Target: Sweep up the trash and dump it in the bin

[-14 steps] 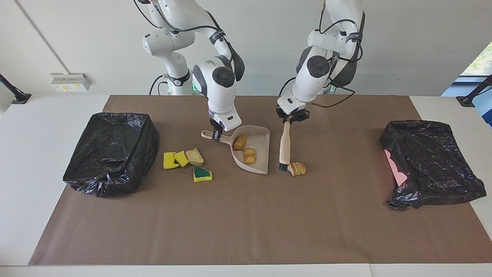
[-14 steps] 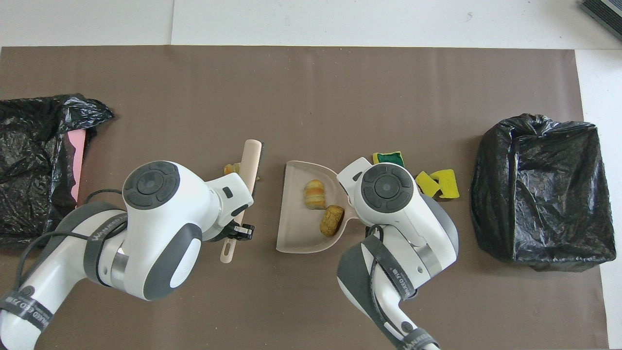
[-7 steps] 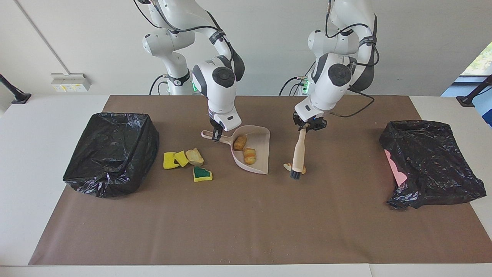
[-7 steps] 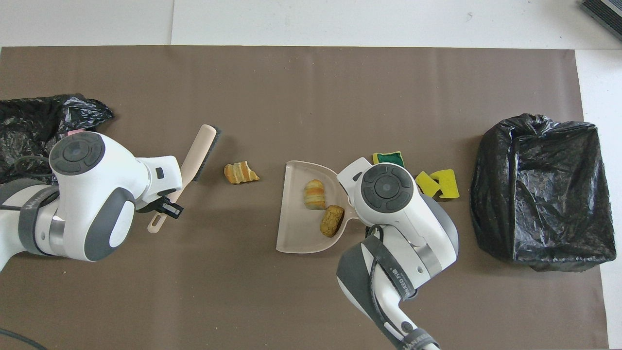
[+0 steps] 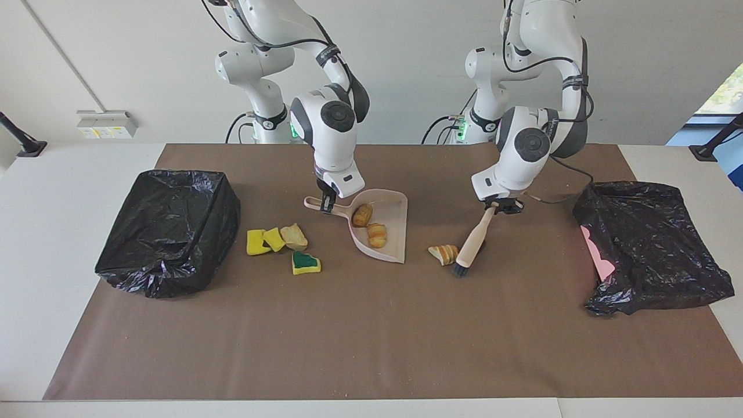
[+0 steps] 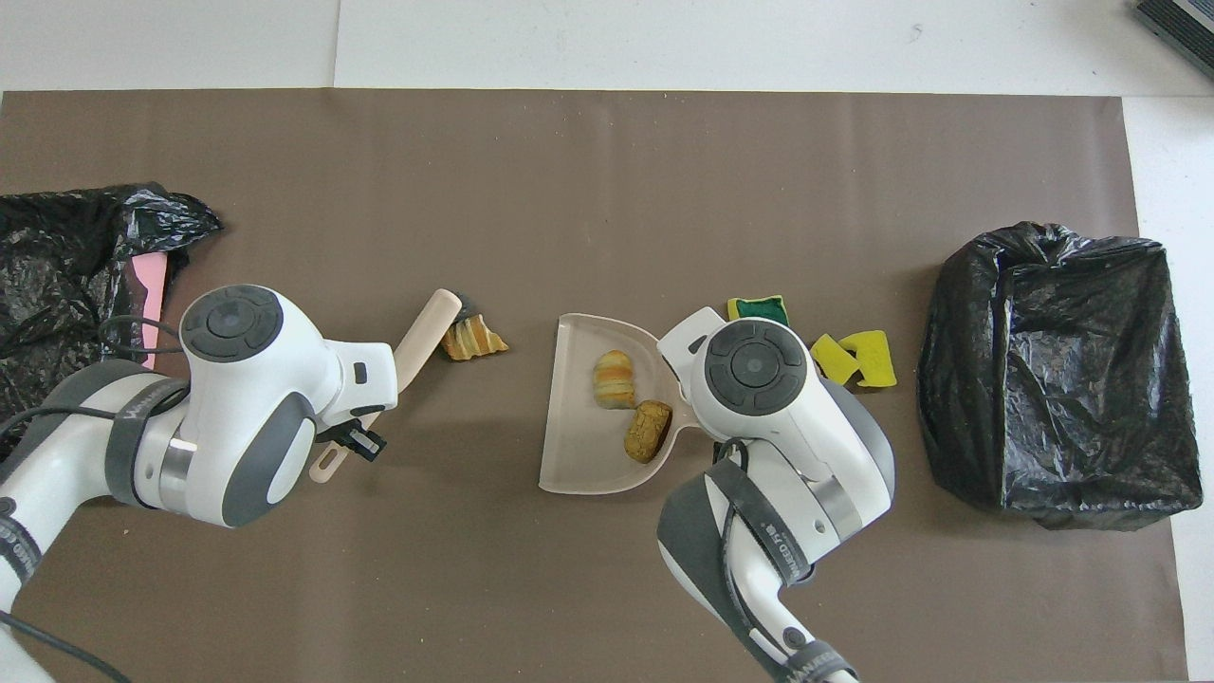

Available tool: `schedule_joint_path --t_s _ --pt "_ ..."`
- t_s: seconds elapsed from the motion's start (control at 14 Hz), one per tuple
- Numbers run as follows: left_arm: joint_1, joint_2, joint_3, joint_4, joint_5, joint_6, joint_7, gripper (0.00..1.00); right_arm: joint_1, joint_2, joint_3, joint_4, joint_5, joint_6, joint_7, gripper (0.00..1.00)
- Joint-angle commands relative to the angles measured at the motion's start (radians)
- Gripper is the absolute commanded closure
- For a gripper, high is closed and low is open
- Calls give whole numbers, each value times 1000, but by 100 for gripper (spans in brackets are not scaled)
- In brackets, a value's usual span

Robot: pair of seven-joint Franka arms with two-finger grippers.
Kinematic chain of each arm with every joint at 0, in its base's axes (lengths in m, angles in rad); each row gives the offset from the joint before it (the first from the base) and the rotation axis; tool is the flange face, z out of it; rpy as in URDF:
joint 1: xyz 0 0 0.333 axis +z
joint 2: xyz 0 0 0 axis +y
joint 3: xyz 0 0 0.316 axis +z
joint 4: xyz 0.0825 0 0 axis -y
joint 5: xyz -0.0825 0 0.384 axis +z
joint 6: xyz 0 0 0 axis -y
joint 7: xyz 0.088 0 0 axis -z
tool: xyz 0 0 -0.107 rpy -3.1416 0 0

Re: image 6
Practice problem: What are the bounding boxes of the pale pink plastic dustpan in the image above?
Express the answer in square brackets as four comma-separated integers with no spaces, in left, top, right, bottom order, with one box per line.
[539,313,727,496]

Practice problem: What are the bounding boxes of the beige hand brush black bristles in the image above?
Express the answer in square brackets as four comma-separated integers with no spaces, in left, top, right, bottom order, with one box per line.
[309,288,475,487]

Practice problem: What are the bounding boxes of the large yellow sponge piece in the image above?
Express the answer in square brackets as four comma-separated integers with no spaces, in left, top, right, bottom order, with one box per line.
[839,329,898,390]

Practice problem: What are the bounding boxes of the pink plastic bin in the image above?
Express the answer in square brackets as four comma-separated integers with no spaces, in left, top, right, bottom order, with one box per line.
[133,251,170,369]

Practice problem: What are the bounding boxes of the small yellow sponge piece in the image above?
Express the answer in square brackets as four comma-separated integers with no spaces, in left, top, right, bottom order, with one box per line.
[809,333,859,386]

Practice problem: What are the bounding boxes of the crumpled black trash bag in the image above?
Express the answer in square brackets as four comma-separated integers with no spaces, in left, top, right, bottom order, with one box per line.
[0,183,225,456]

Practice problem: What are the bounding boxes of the golden croissant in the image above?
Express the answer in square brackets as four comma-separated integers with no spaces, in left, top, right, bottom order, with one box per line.
[594,350,638,411]
[441,315,509,361]

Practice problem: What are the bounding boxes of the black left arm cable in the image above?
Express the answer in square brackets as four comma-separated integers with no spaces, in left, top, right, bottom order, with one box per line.
[0,315,186,683]

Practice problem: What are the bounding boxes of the brown paper table mat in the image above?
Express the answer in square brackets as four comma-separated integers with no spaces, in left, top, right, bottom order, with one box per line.
[0,88,1191,683]

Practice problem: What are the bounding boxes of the black bag lined box bin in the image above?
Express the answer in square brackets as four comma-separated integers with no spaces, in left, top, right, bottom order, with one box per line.
[917,222,1204,532]

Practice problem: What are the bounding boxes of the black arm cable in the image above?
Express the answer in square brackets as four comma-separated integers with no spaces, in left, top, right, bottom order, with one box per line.
[716,438,817,665]
[0,315,186,683]

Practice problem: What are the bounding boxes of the black ribbed device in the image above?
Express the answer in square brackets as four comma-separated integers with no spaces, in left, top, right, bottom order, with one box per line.
[1133,0,1214,79]

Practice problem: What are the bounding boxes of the green and yellow sponge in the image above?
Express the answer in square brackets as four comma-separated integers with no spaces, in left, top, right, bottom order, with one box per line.
[727,295,790,326]

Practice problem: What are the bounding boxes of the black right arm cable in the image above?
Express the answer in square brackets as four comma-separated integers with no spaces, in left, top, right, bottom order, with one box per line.
[716,438,817,665]

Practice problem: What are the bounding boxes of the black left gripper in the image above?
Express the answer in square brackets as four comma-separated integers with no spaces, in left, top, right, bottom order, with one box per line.
[318,417,388,463]

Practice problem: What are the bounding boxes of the brown oval bread roll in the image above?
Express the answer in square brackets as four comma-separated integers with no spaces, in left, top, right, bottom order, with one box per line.
[623,399,674,465]

